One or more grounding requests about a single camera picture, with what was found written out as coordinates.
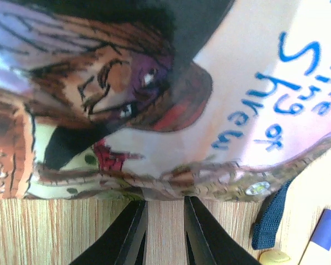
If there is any yellow highlighter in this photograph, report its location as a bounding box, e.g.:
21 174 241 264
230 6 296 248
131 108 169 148
259 250 291 265

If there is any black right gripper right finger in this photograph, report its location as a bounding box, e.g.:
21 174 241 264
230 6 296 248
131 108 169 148
184 196 260 265

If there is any navy blue student backpack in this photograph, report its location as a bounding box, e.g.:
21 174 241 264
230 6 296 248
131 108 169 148
252 180 292 250

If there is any purple capped white marker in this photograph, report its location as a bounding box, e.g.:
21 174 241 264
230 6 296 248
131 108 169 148
299 209 331 265

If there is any pink Taming of Shrew book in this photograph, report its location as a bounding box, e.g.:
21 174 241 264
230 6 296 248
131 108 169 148
0 1 331 201

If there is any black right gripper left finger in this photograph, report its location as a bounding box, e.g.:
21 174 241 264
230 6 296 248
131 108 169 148
71 201 148 265

